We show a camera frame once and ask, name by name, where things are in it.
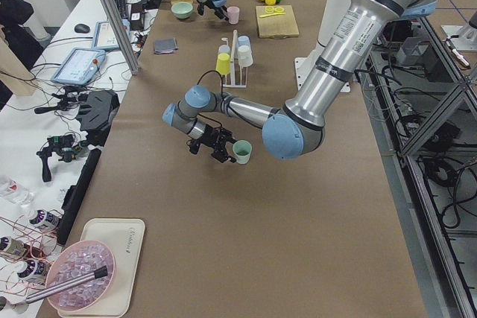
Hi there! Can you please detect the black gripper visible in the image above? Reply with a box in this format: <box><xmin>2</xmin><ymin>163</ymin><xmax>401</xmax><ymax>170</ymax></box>
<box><xmin>197</xmin><ymin>0</ymin><xmax>229</xmax><ymax>22</ymax></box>
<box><xmin>187</xmin><ymin>126</ymin><xmax>237</xmax><ymax>163</ymax></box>

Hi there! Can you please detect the pink plastic cup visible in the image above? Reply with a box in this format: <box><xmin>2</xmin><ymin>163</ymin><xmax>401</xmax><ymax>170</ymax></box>
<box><xmin>227</xmin><ymin>6</ymin><xmax>240</xmax><ymax>25</ymax></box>

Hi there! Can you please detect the green plastic cup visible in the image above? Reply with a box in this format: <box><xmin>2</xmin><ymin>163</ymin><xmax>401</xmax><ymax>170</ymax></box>
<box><xmin>233</xmin><ymin>140</ymin><xmax>252</xmax><ymax>165</ymax></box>

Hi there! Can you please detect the grey plastic cup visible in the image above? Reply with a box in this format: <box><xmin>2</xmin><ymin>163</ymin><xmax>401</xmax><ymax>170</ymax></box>
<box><xmin>218</xmin><ymin>44</ymin><xmax>231</xmax><ymax>55</ymax></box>

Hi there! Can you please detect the light blue plastic cup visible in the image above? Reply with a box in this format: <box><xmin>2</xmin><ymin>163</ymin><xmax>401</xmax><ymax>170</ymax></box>
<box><xmin>237</xmin><ymin>35</ymin><xmax>251</xmax><ymax>48</ymax></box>

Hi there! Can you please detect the white plastic cup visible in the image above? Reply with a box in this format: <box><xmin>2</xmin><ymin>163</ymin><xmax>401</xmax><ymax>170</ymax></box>
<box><xmin>238</xmin><ymin>45</ymin><xmax>253</xmax><ymax>68</ymax></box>

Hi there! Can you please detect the yellow plastic cup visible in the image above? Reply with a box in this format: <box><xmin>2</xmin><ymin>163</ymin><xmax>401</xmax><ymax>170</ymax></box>
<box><xmin>215</xmin><ymin>53</ymin><xmax>230</xmax><ymax>75</ymax></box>

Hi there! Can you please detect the mint green bowl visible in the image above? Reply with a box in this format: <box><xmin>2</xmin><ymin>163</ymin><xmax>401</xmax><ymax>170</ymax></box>
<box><xmin>171</xmin><ymin>1</ymin><xmax>194</xmax><ymax>19</ymax></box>

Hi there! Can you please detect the yellow plastic knife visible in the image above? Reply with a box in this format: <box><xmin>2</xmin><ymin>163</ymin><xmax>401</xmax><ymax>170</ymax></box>
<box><xmin>259</xmin><ymin>13</ymin><xmax>286</xmax><ymax>19</ymax></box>

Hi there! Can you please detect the wooden cutting board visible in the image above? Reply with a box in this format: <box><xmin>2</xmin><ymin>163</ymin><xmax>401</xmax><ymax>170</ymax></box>
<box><xmin>256</xmin><ymin>4</ymin><xmax>300</xmax><ymax>38</ymax></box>

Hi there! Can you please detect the folded grey cloth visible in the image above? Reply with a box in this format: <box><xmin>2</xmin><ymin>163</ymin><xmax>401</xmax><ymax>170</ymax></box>
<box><xmin>154</xmin><ymin>37</ymin><xmax>177</xmax><ymax>54</ymax></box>

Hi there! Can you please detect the black keyboard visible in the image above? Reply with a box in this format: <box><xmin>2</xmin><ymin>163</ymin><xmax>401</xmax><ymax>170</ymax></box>
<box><xmin>114</xmin><ymin>0</ymin><xmax>128</xmax><ymax>19</ymax></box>

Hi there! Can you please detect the teach pendant tablet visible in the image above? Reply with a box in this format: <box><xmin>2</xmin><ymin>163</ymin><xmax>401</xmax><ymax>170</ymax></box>
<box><xmin>51</xmin><ymin>48</ymin><xmax>106</xmax><ymax>86</ymax></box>
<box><xmin>92</xmin><ymin>21</ymin><xmax>119</xmax><ymax>51</ymax></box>

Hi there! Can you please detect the black flat stand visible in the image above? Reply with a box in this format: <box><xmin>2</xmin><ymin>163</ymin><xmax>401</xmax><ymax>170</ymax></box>
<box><xmin>75</xmin><ymin>89</ymin><xmax>120</xmax><ymax>146</ymax></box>

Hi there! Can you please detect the cream plastic tray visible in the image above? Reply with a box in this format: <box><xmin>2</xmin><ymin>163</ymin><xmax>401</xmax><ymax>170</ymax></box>
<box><xmin>58</xmin><ymin>218</ymin><xmax>145</xmax><ymax>317</ymax></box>

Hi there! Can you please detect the black computer mouse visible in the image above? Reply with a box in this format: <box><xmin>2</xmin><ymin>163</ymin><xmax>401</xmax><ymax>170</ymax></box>
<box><xmin>74</xmin><ymin>23</ymin><xmax>90</xmax><ymax>34</ymax></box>

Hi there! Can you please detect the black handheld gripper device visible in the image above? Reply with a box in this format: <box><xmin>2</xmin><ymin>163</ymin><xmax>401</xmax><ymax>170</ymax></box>
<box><xmin>37</xmin><ymin>134</ymin><xmax>89</xmax><ymax>182</ymax></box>

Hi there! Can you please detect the metal muddler stick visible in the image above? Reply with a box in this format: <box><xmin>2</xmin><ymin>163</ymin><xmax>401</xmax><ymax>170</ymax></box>
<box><xmin>24</xmin><ymin>266</ymin><xmax>108</xmax><ymax>304</ymax></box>

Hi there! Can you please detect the pink bowl of ice cubes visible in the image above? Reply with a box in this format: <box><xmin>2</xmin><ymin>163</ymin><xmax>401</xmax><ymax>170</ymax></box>
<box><xmin>45</xmin><ymin>241</ymin><xmax>115</xmax><ymax>312</ymax></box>

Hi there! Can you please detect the plastic water bottle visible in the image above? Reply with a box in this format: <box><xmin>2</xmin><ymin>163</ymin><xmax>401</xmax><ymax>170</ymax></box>
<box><xmin>1</xmin><ymin>175</ymin><xmax>34</xmax><ymax>205</ymax></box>

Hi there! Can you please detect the white wire cup holder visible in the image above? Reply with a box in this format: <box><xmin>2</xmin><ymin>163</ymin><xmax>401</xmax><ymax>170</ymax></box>
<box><xmin>221</xmin><ymin>29</ymin><xmax>247</xmax><ymax>89</ymax></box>

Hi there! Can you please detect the aluminium frame post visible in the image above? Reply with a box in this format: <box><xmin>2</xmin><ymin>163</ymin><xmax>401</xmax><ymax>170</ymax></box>
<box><xmin>100</xmin><ymin>0</ymin><xmax>139</xmax><ymax>75</ymax></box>

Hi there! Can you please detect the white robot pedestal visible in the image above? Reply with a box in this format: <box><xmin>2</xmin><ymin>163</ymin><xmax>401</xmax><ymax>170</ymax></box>
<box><xmin>294</xmin><ymin>0</ymin><xmax>350</xmax><ymax>89</ymax></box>

